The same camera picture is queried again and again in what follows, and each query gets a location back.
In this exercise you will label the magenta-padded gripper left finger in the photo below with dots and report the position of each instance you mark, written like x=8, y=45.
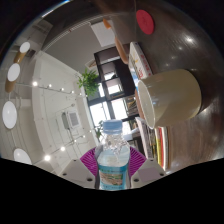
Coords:
x=78, y=171

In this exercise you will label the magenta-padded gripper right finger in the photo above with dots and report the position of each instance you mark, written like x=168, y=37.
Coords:
x=148, y=171

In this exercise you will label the clear blue-capped water bottle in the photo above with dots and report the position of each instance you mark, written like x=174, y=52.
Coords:
x=112, y=160

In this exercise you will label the small ceiling spotlights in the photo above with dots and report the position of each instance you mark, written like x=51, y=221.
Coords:
x=47, y=157

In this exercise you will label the small potted green plant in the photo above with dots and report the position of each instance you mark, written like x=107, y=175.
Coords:
x=99, y=130

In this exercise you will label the ceiling air conditioner unit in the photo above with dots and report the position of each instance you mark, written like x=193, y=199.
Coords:
x=71, y=120

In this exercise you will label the cream ceramic cup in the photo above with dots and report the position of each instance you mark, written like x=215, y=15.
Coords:
x=173, y=96

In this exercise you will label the large potted green plant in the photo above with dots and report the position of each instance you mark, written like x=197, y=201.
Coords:
x=88, y=81

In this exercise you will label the dark low shelf unit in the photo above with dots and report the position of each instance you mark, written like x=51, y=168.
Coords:
x=116, y=80

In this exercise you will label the blue-covered book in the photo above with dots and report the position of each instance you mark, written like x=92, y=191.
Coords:
x=138, y=65

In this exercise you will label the flat round red coaster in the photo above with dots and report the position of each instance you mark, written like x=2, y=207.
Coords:
x=145, y=21

